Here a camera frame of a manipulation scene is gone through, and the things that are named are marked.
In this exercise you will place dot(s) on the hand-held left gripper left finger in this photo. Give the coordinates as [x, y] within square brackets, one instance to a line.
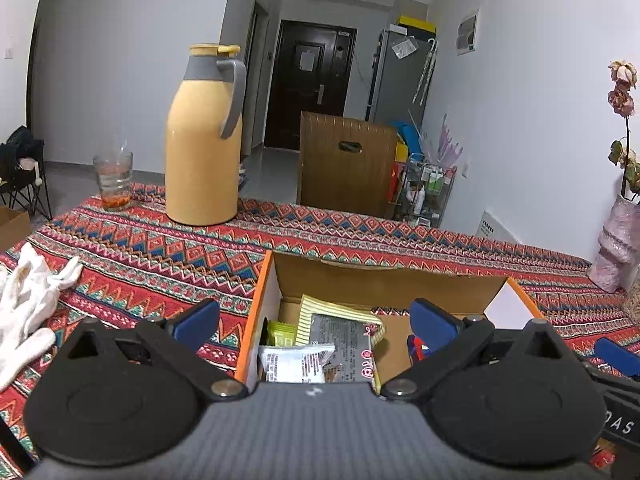
[196, 322]

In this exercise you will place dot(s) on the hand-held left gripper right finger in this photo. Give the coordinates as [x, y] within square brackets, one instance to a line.
[434, 322]

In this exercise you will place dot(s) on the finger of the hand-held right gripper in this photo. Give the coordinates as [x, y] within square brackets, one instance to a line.
[622, 357]

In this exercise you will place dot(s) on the red black snack packet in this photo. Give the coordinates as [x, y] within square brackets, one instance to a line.
[415, 347]

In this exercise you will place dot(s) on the orange red cardboard box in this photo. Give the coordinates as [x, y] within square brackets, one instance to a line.
[380, 282]

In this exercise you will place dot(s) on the green snack packet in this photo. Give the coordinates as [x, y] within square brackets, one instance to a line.
[281, 332]

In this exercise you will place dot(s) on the grey pink snack packet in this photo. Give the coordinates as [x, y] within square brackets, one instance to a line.
[345, 345]

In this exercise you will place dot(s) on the white snack packet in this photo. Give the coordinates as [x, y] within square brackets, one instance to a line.
[290, 365]

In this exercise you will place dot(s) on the yellow striped snack packet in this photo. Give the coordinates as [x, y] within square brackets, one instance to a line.
[325, 307]

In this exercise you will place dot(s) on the pink vase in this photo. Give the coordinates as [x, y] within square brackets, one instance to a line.
[615, 245]

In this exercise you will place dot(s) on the yellow thermos jug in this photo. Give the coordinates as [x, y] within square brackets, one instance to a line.
[202, 160]

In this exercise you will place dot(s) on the glass cup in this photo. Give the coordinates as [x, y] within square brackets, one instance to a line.
[113, 180]

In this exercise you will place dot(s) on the white cotton glove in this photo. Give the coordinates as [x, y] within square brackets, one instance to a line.
[30, 290]

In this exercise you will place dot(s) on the large brown cardboard box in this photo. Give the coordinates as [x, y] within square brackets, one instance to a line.
[345, 170]

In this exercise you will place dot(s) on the pink feathery decoration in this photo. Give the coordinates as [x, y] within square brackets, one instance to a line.
[447, 145]

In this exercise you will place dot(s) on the blue bag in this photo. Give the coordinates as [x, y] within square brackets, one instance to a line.
[409, 135]

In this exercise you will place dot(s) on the small brown cardboard box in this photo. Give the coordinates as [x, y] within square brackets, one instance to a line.
[14, 227]

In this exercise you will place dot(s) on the black folding chair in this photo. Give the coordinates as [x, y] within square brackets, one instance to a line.
[22, 170]

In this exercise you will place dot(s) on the grey refrigerator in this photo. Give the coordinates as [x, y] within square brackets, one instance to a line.
[400, 80]

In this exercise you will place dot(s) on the hanging umbrella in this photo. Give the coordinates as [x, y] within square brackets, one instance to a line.
[425, 70]

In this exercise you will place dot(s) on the dark door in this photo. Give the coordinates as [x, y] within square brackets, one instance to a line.
[305, 90]

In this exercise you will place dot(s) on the dried pink roses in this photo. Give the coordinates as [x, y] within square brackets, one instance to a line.
[622, 95]

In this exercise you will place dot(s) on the yellow box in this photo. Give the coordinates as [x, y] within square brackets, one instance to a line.
[417, 24]

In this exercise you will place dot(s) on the white wall unit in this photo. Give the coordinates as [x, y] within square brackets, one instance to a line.
[497, 227]

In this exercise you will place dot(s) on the wall electrical panel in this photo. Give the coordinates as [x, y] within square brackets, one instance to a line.
[467, 32]

